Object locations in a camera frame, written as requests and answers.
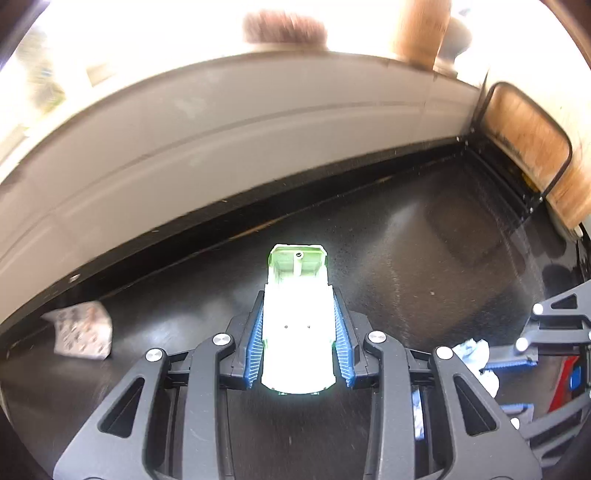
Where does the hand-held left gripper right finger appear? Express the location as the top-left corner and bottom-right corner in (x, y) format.
(330, 288), (541, 480)

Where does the green cardboard medicine box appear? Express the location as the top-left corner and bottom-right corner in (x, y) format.
(261, 244), (337, 395)

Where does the white blue tissue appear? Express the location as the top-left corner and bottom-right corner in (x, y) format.
(410, 339), (502, 441)

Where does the wooden post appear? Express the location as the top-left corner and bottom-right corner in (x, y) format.
(388, 0), (451, 68)

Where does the silver pill blister pack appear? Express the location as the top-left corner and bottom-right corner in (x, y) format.
(41, 300), (114, 360)

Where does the wooden chair with black frame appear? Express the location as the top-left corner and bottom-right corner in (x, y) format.
(471, 82), (591, 232)

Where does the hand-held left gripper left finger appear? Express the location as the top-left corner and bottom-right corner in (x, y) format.
(53, 291), (266, 480)

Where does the red plastic container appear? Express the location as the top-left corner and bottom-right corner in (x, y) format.
(549, 357), (583, 411)

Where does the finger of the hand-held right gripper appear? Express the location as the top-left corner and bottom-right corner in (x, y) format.
(480, 279), (591, 372)
(501, 388), (591, 469)

